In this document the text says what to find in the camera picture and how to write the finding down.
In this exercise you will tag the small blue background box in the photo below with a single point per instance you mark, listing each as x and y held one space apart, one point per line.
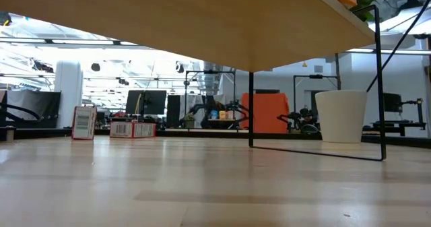
214 114

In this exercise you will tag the orange panel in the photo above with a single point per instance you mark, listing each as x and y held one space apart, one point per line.
266 112

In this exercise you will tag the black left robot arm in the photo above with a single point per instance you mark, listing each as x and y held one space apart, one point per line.
2 112

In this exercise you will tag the white plant pot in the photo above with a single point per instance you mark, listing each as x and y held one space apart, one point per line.
340 119

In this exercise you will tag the black upright panel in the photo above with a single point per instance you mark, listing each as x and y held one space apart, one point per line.
173 109

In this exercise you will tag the wooden shelf with black legs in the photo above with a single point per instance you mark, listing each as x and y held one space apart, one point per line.
168 18

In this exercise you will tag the black background robot arm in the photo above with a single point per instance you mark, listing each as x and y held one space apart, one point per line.
198 107
237 109
299 119

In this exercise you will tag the red Froot Loops cereal box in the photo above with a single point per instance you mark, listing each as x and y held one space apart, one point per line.
84 122
133 130

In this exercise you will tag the black monitor on stand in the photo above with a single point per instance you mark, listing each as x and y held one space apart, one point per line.
392 102

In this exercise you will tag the dark grey covered bench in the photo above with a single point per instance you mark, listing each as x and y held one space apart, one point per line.
37 105

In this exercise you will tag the small yellow background box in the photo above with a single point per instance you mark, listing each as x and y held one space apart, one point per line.
222 114

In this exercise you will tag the black metal rig frame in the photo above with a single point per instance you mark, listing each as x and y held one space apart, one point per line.
208 71
316 76

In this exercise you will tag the black metal table frame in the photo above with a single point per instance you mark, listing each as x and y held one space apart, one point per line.
202 133

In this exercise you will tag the small orange background box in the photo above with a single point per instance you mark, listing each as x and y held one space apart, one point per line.
230 114

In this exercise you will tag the white pillar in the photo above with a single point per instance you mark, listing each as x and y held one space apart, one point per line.
69 95

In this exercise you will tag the black double monitor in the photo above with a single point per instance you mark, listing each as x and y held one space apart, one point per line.
151 102

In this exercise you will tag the small potted plant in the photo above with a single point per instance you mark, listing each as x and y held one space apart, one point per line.
189 121

